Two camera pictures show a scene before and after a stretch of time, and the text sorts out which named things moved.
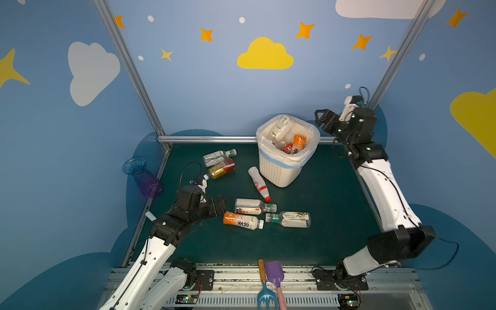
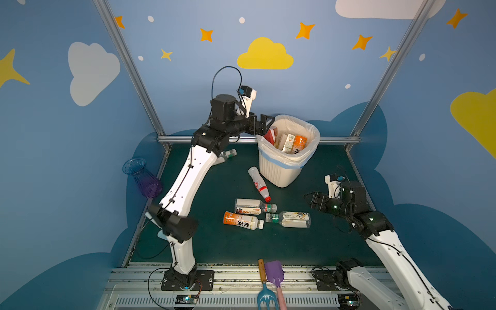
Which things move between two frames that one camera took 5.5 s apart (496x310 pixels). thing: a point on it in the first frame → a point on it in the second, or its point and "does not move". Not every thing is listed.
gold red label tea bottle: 216,172 → 271,134
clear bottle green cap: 280,126 → 289,143
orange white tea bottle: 298,144 does not move
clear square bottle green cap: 290,219 does not move
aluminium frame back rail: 219,139 does not move
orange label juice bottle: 246,222 does not move
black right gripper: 331,121 → 321,200
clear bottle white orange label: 253,206 does not move
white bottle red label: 259,183 does not move
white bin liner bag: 301,127 does not move
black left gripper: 213,205 → 257,124
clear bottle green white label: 217,156 does not move
